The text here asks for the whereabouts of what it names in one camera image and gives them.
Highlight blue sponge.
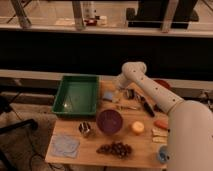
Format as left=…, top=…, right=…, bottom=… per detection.
left=102, top=92, right=113, bottom=102

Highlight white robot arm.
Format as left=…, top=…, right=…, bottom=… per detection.
left=115, top=62, right=213, bottom=171

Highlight small metal can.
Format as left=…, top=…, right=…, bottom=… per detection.
left=126, top=89, right=135, bottom=99

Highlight metal fork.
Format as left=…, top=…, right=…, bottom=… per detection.
left=116, top=105, right=141, bottom=110

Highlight purple bowl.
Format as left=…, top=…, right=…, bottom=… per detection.
left=96, top=109, right=123, bottom=135

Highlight green plastic tray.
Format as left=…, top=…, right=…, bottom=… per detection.
left=52, top=76, right=99, bottom=117

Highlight small metal cup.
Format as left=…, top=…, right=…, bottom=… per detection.
left=79, top=122, right=91, bottom=137

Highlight red bowl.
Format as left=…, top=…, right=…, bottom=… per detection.
left=154, top=79, right=171, bottom=90

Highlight bunch of dark grapes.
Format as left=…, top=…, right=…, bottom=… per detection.
left=96, top=142, right=132, bottom=158

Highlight orange carrot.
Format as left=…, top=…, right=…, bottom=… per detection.
left=154, top=120, right=168, bottom=130

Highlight yellow banana peel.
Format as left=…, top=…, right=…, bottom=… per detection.
left=152, top=129, right=168, bottom=143

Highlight black chair base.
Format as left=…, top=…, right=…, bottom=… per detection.
left=0, top=94, right=39, bottom=171

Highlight black handled knife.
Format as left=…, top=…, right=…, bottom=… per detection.
left=136, top=94, right=155, bottom=117

